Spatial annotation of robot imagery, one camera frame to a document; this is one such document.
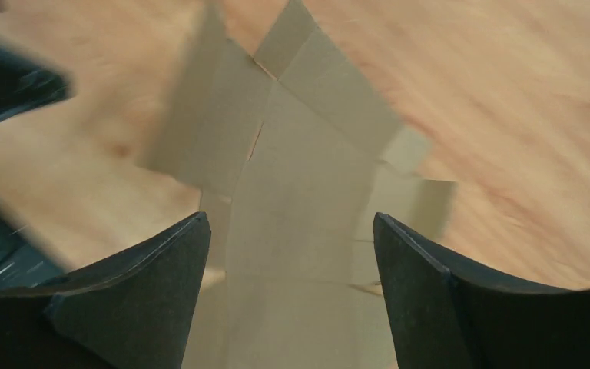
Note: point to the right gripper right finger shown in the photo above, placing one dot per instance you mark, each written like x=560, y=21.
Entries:
x=446, y=310

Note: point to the brown cardboard box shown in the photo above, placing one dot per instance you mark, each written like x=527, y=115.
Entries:
x=294, y=153

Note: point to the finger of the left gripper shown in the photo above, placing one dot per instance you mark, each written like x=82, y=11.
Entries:
x=26, y=85

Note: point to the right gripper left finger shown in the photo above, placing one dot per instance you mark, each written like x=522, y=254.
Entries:
x=132, y=309

